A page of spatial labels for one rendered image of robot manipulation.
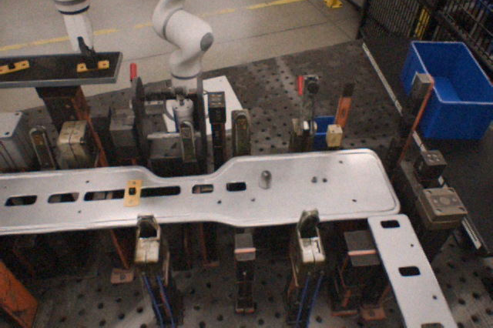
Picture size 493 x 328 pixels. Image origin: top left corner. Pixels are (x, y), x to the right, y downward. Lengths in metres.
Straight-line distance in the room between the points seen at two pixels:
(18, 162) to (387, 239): 0.96
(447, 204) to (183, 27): 0.93
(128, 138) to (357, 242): 0.65
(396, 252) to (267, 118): 0.88
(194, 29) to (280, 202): 0.65
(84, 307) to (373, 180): 0.86
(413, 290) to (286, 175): 0.39
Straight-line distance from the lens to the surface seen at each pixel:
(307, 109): 1.05
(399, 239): 0.99
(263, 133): 1.58
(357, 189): 1.05
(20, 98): 3.30
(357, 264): 0.95
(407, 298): 0.92
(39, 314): 1.29
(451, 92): 1.41
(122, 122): 1.11
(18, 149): 1.17
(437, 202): 1.01
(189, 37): 1.33
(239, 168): 1.05
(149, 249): 0.88
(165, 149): 1.17
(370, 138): 1.64
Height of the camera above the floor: 1.79
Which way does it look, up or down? 45 degrees down
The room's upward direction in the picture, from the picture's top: 1 degrees clockwise
